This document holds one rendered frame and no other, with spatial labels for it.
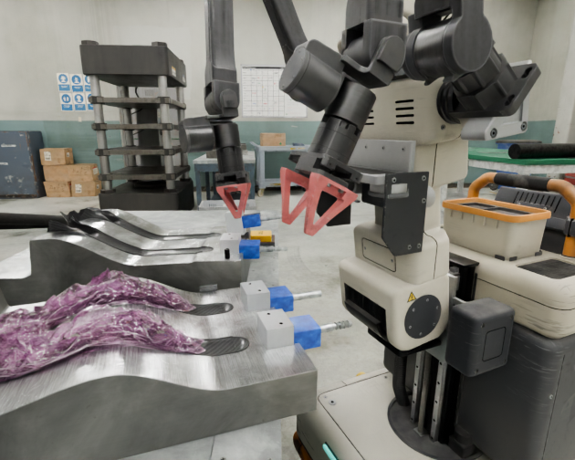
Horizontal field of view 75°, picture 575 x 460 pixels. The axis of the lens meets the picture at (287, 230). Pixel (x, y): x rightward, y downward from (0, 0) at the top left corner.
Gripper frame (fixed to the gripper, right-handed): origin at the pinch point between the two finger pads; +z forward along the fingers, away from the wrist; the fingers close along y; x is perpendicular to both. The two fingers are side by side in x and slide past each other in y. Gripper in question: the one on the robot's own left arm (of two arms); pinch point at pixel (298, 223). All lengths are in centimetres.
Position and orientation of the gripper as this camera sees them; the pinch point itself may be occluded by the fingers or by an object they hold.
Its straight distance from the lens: 51.9
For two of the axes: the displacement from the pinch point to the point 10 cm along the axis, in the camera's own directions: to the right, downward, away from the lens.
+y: 4.3, 2.3, -8.7
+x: 8.1, 3.3, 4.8
